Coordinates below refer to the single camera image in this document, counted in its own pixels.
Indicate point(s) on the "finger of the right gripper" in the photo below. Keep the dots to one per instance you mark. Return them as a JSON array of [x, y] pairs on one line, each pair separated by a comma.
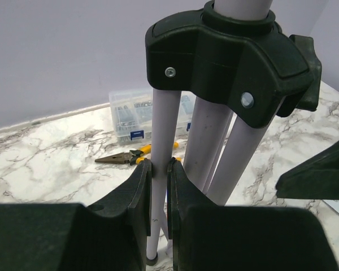
[[315, 178]]

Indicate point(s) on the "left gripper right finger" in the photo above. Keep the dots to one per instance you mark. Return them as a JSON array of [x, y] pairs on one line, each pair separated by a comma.
[[195, 224]]

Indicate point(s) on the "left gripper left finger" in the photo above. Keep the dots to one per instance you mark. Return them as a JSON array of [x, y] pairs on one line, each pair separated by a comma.
[[127, 211]]

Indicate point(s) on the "lilac music stand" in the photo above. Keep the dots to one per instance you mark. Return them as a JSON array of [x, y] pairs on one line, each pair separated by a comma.
[[243, 71]]

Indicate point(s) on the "clear plastic screw box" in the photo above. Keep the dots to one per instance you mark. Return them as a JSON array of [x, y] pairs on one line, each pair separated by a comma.
[[132, 114]]

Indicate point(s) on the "yellow handled pliers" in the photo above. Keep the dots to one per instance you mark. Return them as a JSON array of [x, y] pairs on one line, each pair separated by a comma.
[[132, 157]]

